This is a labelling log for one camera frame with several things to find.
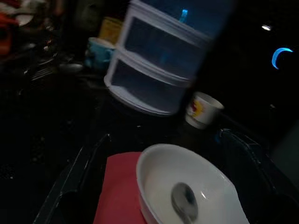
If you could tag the metal spoon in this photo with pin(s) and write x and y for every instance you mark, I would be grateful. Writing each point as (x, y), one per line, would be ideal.
(184, 200)

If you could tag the white cup with red print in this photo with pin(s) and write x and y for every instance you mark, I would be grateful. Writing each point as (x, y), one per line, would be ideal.
(205, 112)

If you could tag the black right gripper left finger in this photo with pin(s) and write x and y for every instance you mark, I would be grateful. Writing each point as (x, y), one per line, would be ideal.
(77, 186)

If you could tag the yellow can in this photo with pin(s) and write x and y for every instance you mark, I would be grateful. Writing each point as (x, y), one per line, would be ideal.
(111, 30)

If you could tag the blue mug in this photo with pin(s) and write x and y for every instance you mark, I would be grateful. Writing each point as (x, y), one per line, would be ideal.
(98, 53)

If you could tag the pink round plate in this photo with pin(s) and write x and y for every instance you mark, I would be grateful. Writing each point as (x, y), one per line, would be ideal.
(116, 186)

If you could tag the white ceramic bowl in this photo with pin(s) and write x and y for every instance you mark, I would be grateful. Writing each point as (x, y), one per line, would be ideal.
(168, 168)

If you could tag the white tiered food container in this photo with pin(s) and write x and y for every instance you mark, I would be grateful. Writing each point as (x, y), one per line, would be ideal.
(151, 77)

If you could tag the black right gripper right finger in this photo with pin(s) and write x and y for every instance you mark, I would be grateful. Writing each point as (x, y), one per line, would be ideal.
(268, 198)

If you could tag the metal utensil clutter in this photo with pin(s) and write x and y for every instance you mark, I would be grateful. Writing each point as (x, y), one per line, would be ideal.
(70, 67)

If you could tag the black appliance with blue light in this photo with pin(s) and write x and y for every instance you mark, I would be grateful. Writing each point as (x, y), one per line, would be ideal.
(245, 70)

